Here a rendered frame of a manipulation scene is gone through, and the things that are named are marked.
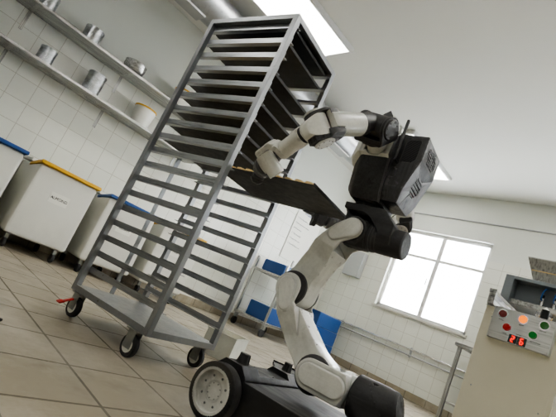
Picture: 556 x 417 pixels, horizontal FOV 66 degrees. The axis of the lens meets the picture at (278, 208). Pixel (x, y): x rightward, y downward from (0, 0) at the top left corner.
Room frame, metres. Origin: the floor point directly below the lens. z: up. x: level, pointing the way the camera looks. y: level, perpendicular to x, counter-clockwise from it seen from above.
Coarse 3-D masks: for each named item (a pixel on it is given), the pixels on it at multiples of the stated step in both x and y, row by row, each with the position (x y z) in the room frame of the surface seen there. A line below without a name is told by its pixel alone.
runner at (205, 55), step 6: (204, 54) 2.28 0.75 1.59; (210, 54) 2.25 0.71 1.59; (216, 54) 2.22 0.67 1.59; (222, 54) 2.19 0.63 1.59; (228, 54) 2.16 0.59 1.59; (234, 54) 2.14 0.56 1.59; (240, 54) 2.11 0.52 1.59; (246, 54) 2.09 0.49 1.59; (252, 54) 2.06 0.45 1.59; (258, 54) 2.03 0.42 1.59; (264, 54) 2.01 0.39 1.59; (270, 54) 1.99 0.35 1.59
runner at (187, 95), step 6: (180, 96) 2.30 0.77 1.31; (186, 96) 2.26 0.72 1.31; (192, 96) 2.23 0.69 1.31; (198, 96) 2.21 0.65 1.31; (204, 96) 2.18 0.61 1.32; (210, 96) 2.15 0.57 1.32; (216, 96) 2.12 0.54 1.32; (222, 96) 2.10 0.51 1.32; (228, 96) 2.07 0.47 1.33; (234, 96) 2.05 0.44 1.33; (240, 96) 2.02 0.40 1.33; (246, 96) 2.00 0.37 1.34; (222, 102) 2.13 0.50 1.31; (228, 102) 2.09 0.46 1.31; (234, 102) 2.06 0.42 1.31; (240, 102) 2.03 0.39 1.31; (246, 102) 2.00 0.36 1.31; (252, 102) 1.96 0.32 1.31
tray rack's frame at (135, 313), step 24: (216, 24) 2.27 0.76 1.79; (240, 24) 2.17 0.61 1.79; (264, 24) 2.11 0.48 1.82; (312, 48) 2.10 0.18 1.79; (192, 72) 2.29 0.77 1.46; (96, 240) 2.28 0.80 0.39; (72, 288) 2.28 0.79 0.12; (120, 312) 2.03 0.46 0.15; (144, 312) 2.33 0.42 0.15; (168, 336) 2.01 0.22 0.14; (192, 336) 2.24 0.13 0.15
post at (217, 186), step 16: (288, 32) 1.91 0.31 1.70; (272, 64) 1.91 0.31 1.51; (256, 96) 1.92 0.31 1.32; (256, 112) 1.92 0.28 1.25; (240, 128) 1.92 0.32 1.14; (240, 144) 1.92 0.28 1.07; (224, 176) 1.92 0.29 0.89; (208, 208) 1.91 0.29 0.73; (192, 240) 1.91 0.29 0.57; (176, 272) 1.91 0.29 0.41; (160, 304) 1.91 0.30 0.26
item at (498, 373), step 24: (480, 336) 1.89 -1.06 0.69; (480, 360) 1.86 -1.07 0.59; (504, 360) 1.80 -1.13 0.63; (528, 360) 1.73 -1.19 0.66; (552, 360) 1.67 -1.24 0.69; (480, 384) 1.84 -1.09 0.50; (504, 384) 1.78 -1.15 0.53; (528, 384) 1.72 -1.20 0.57; (552, 384) 1.66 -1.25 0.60; (456, 408) 1.89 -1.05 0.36; (480, 408) 1.82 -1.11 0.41; (504, 408) 1.76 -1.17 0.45; (528, 408) 1.70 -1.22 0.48; (552, 408) 1.65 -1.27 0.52
